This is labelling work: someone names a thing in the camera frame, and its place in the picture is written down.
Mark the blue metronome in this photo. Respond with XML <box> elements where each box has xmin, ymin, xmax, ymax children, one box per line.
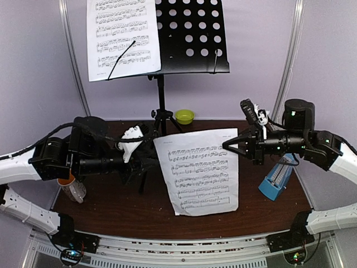
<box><xmin>258</xmin><ymin>154</ymin><xmax>296</xmax><ymax>201</ymax></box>

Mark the green plastic bowl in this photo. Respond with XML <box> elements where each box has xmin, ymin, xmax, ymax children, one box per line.
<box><xmin>175</xmin><ymin>109</ymin><xmax>195</xmax><ymax>125</ymax></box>

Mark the sheet music page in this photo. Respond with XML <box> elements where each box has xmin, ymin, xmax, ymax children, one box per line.
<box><xmin>154</xmin><ymin>128</ymin><xmax>239</xmax><ymax>217</ymax></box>
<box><xmin>86</xmin><ymin>0</ymin><xmax>162</xmax><ymax>82</ymax></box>

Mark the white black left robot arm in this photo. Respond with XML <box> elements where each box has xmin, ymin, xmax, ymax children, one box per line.
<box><xmin>1</xmin><ymin>117</ymin><xmax>155</xmax><ymax>248</ymax></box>

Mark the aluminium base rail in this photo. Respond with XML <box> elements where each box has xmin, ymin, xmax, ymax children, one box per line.
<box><xmin>21</xmin><ymin>228</ymin><xmax>346</xmax><ymax>267</ymax></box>

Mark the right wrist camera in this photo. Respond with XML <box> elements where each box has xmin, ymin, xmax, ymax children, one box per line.
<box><xmin>240</xmin><ymin>99</ymin><xmax>271</xmax><ymax>128</ymax></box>

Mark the black folding music stand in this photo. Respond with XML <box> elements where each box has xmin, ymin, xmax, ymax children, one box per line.
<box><xmin>107</xmin><ymin>0</ymin><xmax>231</xmax><ymax>195</ymax></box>

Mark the white patterned coffee mug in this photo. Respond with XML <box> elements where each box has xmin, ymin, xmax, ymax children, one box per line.
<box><xmin>57</xmin><ymin>174</ymin><xmax>86</xmax><ymax>204</ymax></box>

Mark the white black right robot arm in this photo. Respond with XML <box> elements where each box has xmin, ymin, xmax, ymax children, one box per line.
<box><xmin>222</xmin><ymin>99</ymin><xmax>356</xmax><ymax>252</ymax></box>

